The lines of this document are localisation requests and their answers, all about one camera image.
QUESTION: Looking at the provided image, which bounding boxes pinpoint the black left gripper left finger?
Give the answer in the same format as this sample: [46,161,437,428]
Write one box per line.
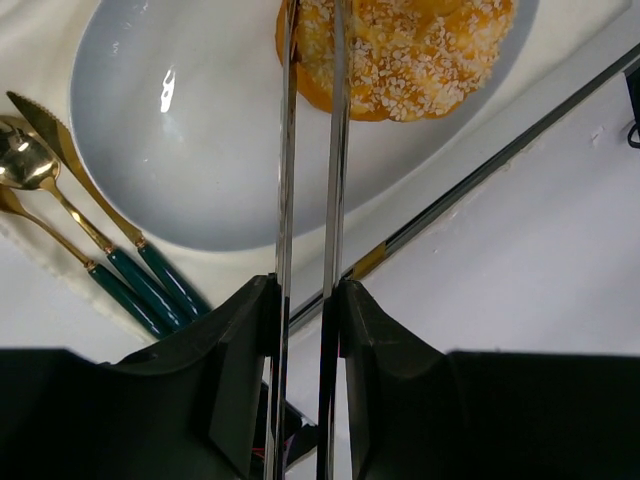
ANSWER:
[1,276,276,479]

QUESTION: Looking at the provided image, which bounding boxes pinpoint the pale blue oval plate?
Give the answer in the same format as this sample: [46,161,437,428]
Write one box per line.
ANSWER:
[68,0,541,253]

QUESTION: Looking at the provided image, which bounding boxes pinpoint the sugared twisted donut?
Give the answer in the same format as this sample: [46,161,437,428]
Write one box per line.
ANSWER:
[289,0,518,121]

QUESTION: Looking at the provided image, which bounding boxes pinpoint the gold spoon green handle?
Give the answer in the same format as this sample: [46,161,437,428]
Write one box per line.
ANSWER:
[1,115,191,338]

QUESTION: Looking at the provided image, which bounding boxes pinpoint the orange round cake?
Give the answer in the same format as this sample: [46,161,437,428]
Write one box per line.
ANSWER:
[274,0,396,123]

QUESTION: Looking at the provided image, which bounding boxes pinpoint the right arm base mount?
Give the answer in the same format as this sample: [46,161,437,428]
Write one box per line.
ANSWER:
[626,66,640,150]

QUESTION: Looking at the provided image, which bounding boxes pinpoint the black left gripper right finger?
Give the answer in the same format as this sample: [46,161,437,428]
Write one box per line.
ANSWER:
[338,281,639,479]

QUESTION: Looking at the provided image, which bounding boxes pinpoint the stainless steel tongs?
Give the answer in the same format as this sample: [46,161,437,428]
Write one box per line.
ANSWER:
[264,1,353,479]

